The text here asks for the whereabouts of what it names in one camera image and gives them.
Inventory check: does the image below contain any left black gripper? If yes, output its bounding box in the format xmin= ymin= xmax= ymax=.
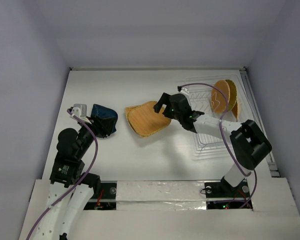
xmin=76 ymin=113 xmax=116 ymax=157

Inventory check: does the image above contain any blue triangular plate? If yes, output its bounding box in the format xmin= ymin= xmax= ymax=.
xmin=90 ymin=104 xmax=118 ymax=134

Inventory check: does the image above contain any triangular woven bamboo plate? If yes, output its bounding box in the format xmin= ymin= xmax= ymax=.
xmin=124 ymin=101 xmax=171 ymax=138

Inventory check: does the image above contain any green-rimmed round bamboo plate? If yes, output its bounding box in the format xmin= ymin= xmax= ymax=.
xmin=225 ymin=79 xmax=238 ymax=112

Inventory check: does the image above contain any fish-shaped bamboo plate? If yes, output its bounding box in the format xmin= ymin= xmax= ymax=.
xmin=231 ymin=99 xmax=241 ymax=122

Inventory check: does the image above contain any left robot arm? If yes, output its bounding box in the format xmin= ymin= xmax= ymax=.
xmin=32 ymin=116 xmax=117 ymax=240

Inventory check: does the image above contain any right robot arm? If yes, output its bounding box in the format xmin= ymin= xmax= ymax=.
xmin=153 ymin=93 xmax=272 ymax=199

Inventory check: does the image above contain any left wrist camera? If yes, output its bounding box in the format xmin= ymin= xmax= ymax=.
xmin=69 ymin=103 xmax=88 ymax=118

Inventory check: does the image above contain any clear wire dish rack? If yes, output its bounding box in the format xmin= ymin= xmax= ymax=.
xmin=184 ymin=74 xmax=260 ymax=153

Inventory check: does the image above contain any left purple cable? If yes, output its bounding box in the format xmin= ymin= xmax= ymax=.
xmin=23 ymin=111 xmax=100 ymax=240

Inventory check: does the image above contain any purple cable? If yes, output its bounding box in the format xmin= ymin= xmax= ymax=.
xmin=23 ymin=111 xmax=100 ymax=240
xmin=181 ymin=82 xmax=258 ymax=209

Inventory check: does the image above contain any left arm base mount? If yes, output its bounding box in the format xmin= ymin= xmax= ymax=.
xmin=84 ymin=181 xmax=117 ymax=211

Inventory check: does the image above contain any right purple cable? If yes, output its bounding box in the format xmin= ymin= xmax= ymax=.
xmin=181 ymin=82 xmax=258 ymax=209

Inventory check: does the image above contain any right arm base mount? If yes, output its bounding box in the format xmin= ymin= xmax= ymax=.
xmin=200 ymin=180 xmax=253 ymax=210

